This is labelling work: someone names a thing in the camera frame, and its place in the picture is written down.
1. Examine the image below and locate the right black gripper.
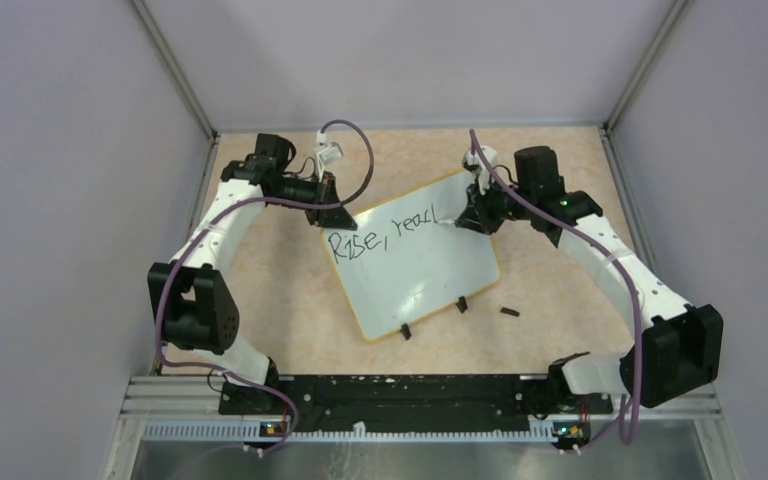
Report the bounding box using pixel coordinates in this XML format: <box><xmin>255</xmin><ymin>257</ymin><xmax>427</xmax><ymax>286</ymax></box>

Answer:
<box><xmin>457</xmin><ymin>171</ymin><xmax>535</xmax><ymax>236</ymax></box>

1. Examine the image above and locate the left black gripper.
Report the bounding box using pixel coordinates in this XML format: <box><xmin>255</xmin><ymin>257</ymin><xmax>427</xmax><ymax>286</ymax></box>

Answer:
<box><xmin>270</xmin><ymin>170</ymin><xmax>357</xmax><ymax>230</ymax></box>

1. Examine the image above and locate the yellow-framed whiteboard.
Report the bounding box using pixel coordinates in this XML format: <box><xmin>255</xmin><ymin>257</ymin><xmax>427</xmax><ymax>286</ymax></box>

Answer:
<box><xmin>321</xmin><ymin>172</ymin><xmax>501</xmax><ymax>342</ymax></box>

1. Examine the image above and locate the black marker cap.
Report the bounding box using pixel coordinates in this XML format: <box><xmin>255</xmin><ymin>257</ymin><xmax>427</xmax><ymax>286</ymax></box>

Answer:
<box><xmin>500</xmin><ymin>307</ymin><xmax>521</xmax><ymax>317</ymax></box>

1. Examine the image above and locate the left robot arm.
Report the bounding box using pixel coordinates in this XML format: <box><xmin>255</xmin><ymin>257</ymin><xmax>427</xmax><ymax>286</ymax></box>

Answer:
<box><xmin>147</xmin><ymin>132</ymin><xmax>357</xmax><ymax>414</ymax></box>

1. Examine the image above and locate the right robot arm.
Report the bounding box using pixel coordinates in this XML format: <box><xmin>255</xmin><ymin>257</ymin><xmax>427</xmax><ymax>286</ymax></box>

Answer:
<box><xmin>454</xmin><ymin>146</ymin><xmax>724</xmax><ymax>412</ymax></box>

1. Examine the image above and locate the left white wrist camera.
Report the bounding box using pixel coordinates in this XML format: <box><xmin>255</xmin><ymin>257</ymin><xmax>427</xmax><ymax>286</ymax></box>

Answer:
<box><xmin>313</xmin><ymin>130</ymin><xmax>343</xmax><ymax>181</ymax></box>

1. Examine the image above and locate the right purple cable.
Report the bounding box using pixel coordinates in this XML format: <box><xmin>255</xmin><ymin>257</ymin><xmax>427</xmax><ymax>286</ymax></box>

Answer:
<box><xmin>468</xmin><ymin>128</ymin><xmax>644</xmax><ymax>455</ymax></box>

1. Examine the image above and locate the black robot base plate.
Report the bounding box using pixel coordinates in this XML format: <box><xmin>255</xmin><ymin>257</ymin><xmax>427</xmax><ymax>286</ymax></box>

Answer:
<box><xmin>218</xmin><ymin>374</ymin><xmax>614</xmax><ymax>433</ymax></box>

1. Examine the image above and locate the white cable duct rail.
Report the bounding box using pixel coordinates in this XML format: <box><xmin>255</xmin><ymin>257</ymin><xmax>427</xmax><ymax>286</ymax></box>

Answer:
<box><xmin>142</xmin><ymin>420</ymin><xmax>557</xmax><ymax>443</ymax></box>

